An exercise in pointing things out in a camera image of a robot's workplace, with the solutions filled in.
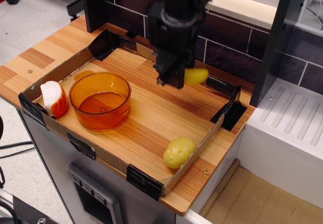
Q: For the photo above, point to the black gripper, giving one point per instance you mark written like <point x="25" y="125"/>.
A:
<point x="174" y="40"/>

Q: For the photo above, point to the yellow toy banana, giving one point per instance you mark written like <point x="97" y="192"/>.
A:
<point x="195" y="76"/>

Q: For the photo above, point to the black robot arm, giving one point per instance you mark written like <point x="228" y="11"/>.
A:
<point x="184" y="8"/>

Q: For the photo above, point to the cardboard fence with black tape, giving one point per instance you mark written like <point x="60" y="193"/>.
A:
<point x="208" y="113"/>

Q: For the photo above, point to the orange transparent plastic pot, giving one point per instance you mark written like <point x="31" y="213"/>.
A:
<point x="100" y="100"/>

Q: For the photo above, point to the yellow-green toy potato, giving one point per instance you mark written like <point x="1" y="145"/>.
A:
<point x="178" y="151"/>

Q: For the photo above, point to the white orange toy sushi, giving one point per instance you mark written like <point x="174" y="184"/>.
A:
<point x="54" y="98"/>

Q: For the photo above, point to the white toy sink drainboard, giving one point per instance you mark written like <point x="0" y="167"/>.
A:
<point x="291" y="117"/>

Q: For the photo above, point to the grey oven control panel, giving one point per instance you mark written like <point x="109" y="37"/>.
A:
<point x="99" y="203"/>

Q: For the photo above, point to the dark grey vertical post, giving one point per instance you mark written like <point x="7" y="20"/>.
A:
<point x="287" y="14"/>

